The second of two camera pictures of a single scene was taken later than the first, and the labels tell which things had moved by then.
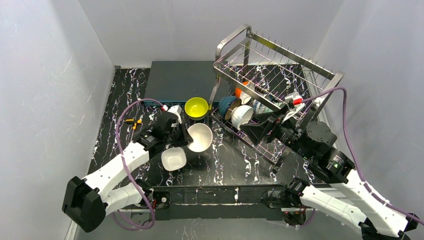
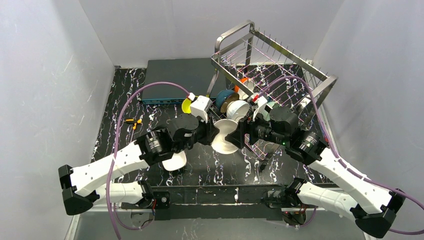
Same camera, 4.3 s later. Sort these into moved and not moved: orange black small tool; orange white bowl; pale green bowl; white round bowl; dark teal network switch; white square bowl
Moved: white round bowl; pale green bowl; orange white bowl
Not moved: orange black small tool; white square bowl; dark teal network switch
